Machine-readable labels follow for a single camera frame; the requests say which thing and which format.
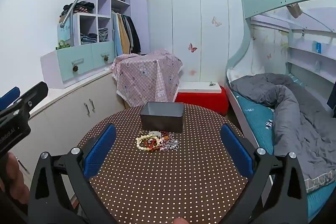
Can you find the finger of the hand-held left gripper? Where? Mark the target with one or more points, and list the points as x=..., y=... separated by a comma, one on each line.
x=34, y=95
x=9, y=98

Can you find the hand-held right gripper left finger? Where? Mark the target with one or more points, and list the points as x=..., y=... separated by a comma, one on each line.
x=101, y=150

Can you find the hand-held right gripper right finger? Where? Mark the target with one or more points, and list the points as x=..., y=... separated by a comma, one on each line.
x=236, y=150

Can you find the pile of small jewelry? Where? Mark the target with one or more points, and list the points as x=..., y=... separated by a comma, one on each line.
x=170, y=145

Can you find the dark metal box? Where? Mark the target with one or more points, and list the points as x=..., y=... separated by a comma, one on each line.
x=161, y=121

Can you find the person's left forearm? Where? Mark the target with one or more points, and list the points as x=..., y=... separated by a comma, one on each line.
x=10, y=211

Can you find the person's left hand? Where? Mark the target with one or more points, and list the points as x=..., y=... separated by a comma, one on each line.
x=15, y=176

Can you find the person's right hand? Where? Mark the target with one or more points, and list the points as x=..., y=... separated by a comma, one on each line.
x=179, y=221

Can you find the beige low cabinet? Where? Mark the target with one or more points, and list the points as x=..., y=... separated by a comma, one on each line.
x=65, y=113

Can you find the teal bed sheet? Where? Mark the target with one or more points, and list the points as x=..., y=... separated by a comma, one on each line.
x=256, y=119

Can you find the teal drawer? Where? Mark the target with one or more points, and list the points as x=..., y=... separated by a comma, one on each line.
x=68, y=61
x=101, y=52

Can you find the pinecone drawer knob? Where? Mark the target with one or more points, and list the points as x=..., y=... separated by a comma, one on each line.
x=106, y=58
x=76, y=67

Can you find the red storage box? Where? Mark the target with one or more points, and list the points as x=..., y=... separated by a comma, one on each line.
x=204, y=104

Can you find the pale green jade pendant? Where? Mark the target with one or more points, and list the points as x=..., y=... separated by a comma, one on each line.
x=155, y=133

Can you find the grey duvet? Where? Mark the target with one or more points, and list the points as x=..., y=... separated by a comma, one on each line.
x=296, y=119

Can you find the brown polka dot tablecloth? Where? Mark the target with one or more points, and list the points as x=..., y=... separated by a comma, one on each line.
x=168, y=182

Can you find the white pillow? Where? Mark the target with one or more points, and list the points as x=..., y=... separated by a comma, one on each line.
x=236, y=74

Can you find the folded jeans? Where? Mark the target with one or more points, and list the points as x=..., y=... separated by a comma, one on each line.
x=88, y=39

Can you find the pink checked bear cloth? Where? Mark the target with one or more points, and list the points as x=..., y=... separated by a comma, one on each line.
x=141, y=74

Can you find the folded grey clothes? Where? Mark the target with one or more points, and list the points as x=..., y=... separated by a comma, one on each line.
x=103, y=34

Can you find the stack of folded dark clothes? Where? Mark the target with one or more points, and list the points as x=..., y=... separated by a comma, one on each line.
x=78, y=7

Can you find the hanging clothes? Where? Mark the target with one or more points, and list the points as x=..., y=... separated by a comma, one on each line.
x=126, y=32

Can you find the pink butterfly sticker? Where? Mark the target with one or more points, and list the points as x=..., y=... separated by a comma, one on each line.
x=192, y=47

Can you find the white teal drawer shelf unit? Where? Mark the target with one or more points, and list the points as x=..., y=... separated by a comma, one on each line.
x=103, y=6

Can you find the pale butterfly sticker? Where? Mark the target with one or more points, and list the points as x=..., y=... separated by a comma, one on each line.
x=216, y=22

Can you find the white wardrobe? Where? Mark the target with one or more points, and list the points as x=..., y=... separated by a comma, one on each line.
x=183, y=29

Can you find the small blue box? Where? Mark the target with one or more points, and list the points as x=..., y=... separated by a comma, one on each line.
x=318, y=47

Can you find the brown hanging basket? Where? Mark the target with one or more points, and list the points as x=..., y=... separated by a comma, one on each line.
x=294, y=11

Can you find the teal bunk bed frame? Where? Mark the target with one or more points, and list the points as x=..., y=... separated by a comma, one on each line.
x=278, y=1

